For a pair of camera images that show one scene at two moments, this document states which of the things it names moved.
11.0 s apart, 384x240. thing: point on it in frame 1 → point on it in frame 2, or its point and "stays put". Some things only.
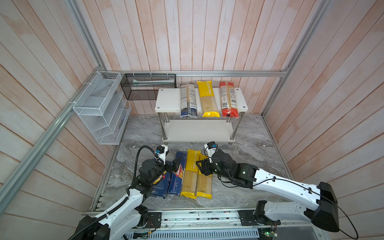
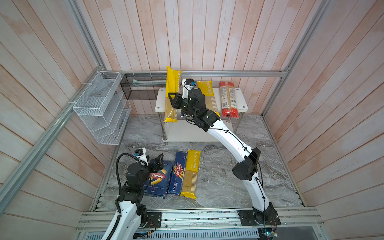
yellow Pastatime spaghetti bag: x=204 y=182 → x=172 y=86
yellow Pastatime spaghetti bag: x=208 y=101 stays put
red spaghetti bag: x=228 y=99 stays put
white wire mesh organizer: x=103 y=107 stays put
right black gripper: x=205 y=164 → x=178 y=100
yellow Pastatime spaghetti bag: x=191 y=174 stays put
